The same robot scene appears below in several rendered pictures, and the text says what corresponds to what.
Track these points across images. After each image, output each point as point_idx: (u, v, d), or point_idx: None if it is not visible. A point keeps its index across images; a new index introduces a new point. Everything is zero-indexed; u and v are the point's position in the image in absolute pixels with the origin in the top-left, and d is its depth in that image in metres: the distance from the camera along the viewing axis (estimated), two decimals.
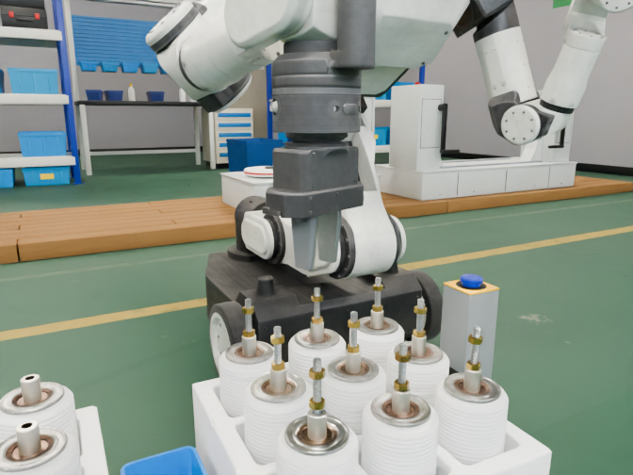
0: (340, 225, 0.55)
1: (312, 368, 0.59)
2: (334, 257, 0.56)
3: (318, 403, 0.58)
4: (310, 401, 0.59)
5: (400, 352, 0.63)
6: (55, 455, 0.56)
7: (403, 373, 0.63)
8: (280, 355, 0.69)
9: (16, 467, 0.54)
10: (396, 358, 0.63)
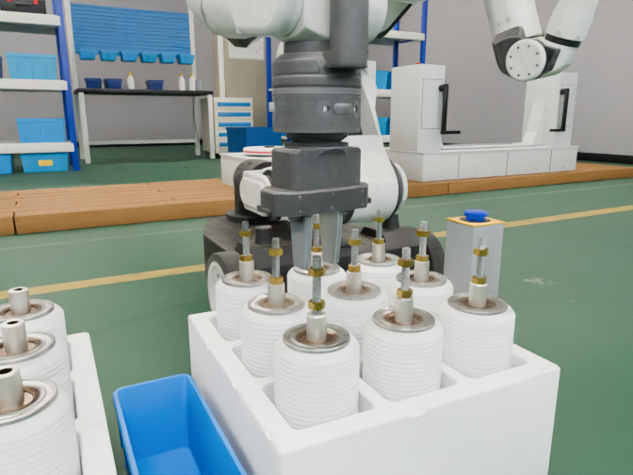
0: (341, 226, 0.54)
1: (313, 272, 0.55)
2: (335, 258, 0.55)
3: (322, 299, 0.57)
4: (316, 307, 0.55)
5: (403, 256, 0.60)
6: (41, 352, 0.53)
7: (406, 279, 0.61)
8: (278, 269, 0.66)
9: (1, 361, 0.51)
10: (398, 263, 0.60)
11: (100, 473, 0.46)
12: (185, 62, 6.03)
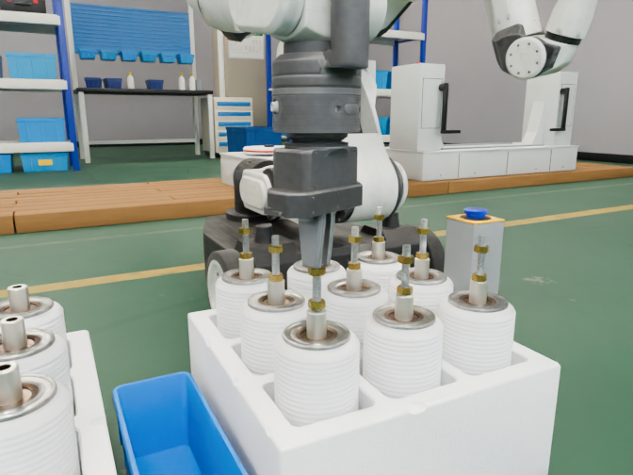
0: (333, 227, 0.54)
1: (310, 271, 0.55)
2: (328, 259, 0.55)
3: (323, 299, 0.56)
4: (314, 306, 0.55)
5: (403, 253, 0.60)
6: (40, 349, 0.53)
7: (406, 276, 0.60)
8: (278, 266, 0.66)
9: (0, 357, 0.51)
10: (398, 260, 0.60)
11: (99, 469, 0.46)
12: (185, 62, 6.02)
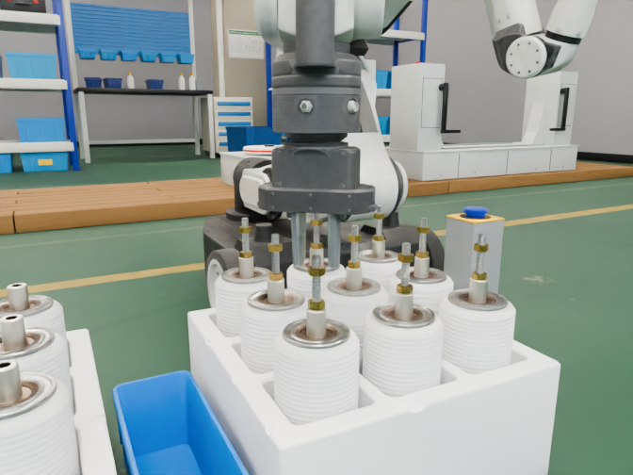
0: None
1: (315, 268, 0.56)
2: (302, 255, 0.56)
3: (314, 303, 0.55)
4: (312, 302, 0.57)
5: (403, 252, 0.60)
6: (40, 348, 0.53)
7: (406, 275, 0.60)
8: (278, 265, 0.66)
9: None
10: (398, 259, 0.60)
11: (99, 468, 0.46)
12: (185, 62, 6.02)
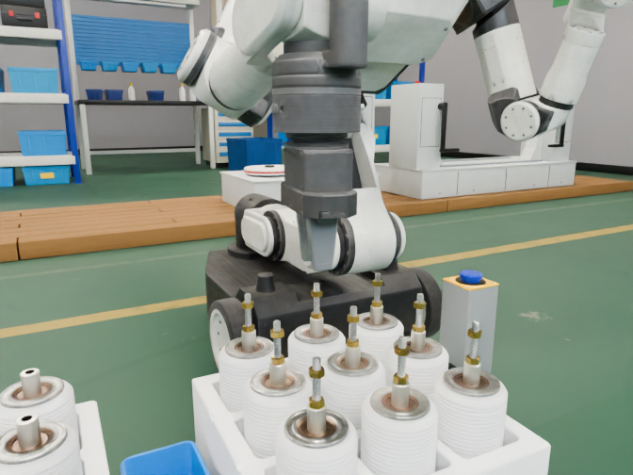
0: (309, 232, 0.52)
1: (309, 369, 0.58)
2: (312, 264, 0.53)
3: (320, 401, 0.58)
4: (309, 402, 0.59)
5: (399, 345, 0.63)
6: (55, 448, 0.56)
7: (402, 367, 0.63)
8: (280, 350, 0.69)
9: (16, 460, 0.54)
10: (395, 352, 0.63)
11: None
12: None
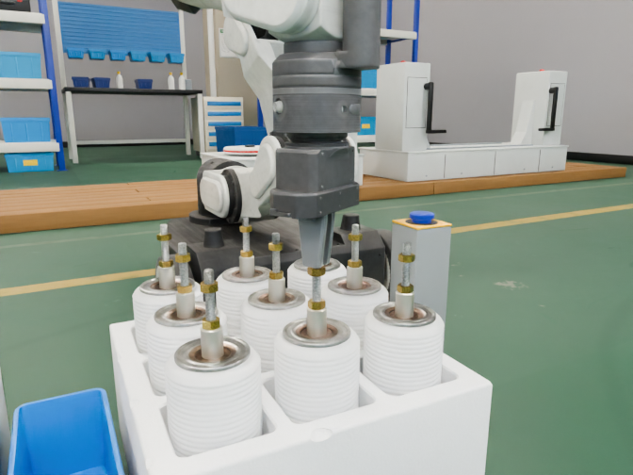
0: (333, 226, 0.54)
1: (202, 284, 0.51)
2: (328, 258, 0.55)
3: (215, 321, 0.50)
4: (202, 323, 0.51)
5: None
6: None
7: (319, 287, 0.56)
8: (186, 276, 0.61)
9: None
10: (321, 273, 0.55)
11: None
12: (174, 61, 5.97)
